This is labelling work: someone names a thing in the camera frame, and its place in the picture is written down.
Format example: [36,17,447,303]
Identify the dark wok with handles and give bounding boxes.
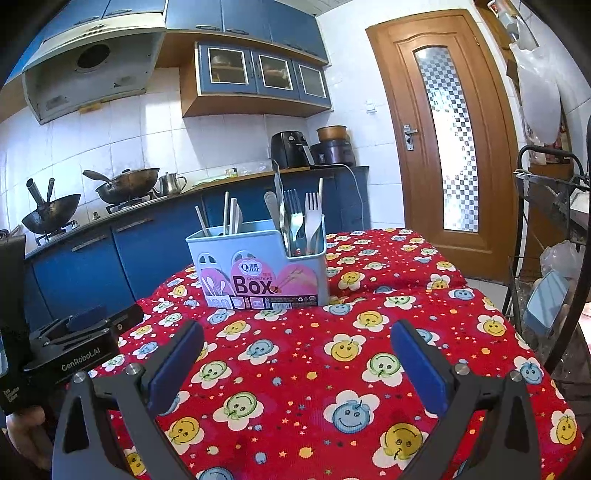
[22,178,81,235]

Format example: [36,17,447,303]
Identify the glass door wall cabinet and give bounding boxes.
[181,41,333,118]

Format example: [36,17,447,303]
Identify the gas stove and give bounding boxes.
[105,195,160,214]

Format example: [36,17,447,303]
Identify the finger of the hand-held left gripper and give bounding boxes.
[65,308,114,334]
[28,304,145,352]

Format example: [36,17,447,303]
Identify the grey range hood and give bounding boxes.
[21,28,167,125]

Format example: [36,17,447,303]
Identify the wooden door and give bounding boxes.
[366,9,527,282]

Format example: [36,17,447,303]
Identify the black air fryer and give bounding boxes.
[270,130,315,171]

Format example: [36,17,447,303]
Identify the metal kettle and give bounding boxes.
[159,172,188,195]

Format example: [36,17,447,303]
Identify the blue kitchen base cabinets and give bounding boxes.
[23,166,372,319]

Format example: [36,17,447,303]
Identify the dark rice cooker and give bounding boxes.
[310,141,356,168]

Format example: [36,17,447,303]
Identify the white plastic bag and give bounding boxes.
[510,39,561,144]

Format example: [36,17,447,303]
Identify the light blue plastic lid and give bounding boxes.
[524,270,573,337]

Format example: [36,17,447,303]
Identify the light blue utensil box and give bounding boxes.
[185,220,331,309]

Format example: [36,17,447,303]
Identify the brown pot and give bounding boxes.
[316,124,348,143]

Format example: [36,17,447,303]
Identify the person's left hand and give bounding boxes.
[0,405,52,474]

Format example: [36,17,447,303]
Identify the clear plastic bag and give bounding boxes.
[539,240,580,278]

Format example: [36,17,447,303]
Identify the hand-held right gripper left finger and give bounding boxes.
[51,320,205,480]

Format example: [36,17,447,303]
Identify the blue upper cabinets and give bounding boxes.
[44,0,329,65]

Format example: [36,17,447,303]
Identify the red smiley printed tablecloth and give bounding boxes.
[67,227,585,480]

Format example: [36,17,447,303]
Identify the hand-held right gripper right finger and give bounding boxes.
[390,318,549,480]

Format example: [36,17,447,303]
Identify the metal knife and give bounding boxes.
[274,172,289,257]

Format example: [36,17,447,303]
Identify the black metal rack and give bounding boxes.
[501,144,591,402]

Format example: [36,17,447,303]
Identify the metal fork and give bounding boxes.
[283,188,304,257]

